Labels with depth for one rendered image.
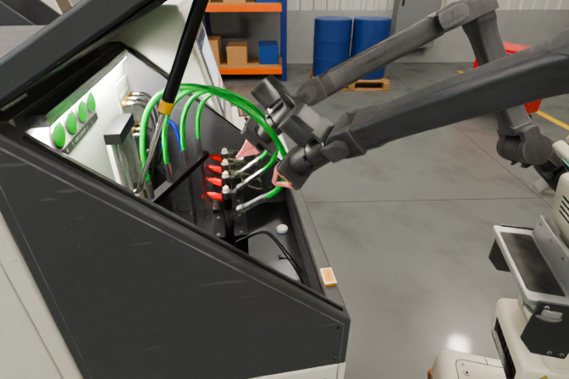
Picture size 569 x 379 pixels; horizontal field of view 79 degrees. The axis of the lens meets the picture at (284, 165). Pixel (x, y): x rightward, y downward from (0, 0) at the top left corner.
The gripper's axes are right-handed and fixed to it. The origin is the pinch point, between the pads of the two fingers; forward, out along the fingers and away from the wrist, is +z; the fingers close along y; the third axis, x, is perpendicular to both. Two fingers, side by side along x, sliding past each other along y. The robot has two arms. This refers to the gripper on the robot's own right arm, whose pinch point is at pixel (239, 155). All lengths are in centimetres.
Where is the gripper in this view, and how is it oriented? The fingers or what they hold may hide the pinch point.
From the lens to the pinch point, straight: 92.8
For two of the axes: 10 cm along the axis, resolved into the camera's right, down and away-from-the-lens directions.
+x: -1.1, 4.8, -8.7
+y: -6.9, -6.7, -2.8
